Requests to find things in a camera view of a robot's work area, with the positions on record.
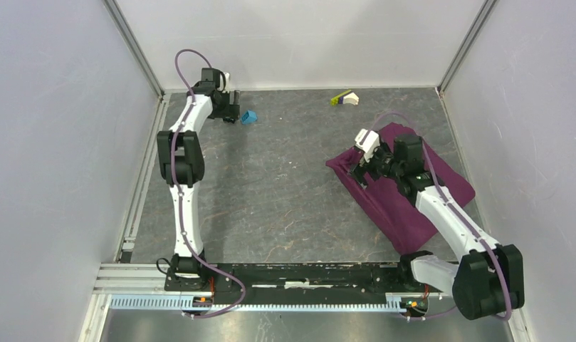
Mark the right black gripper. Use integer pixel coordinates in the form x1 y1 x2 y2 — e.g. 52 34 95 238
347 140 403 190

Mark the purple cloth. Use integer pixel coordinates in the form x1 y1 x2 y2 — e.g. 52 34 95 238
325 147 476 255

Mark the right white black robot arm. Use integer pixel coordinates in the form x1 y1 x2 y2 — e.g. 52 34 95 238
349 129 525 321

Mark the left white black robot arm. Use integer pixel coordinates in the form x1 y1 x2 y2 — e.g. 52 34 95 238
156 68 240 291

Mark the blue block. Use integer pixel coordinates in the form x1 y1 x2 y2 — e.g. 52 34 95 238
241 110 258 125

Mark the green white toy block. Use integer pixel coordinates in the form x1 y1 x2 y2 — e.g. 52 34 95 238
330 90 360 106

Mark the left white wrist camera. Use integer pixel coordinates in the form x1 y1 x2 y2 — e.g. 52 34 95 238
219 72 231 93

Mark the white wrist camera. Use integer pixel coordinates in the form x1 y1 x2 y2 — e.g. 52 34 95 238
354 129 381 164
219 72 231 93

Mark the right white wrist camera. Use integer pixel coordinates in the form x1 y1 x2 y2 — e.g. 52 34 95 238
354 129 381 164

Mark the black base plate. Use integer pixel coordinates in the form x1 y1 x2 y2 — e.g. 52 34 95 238
165 262 433 292

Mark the blue toothed cable rail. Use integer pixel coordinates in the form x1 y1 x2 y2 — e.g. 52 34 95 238
110 294 406 314

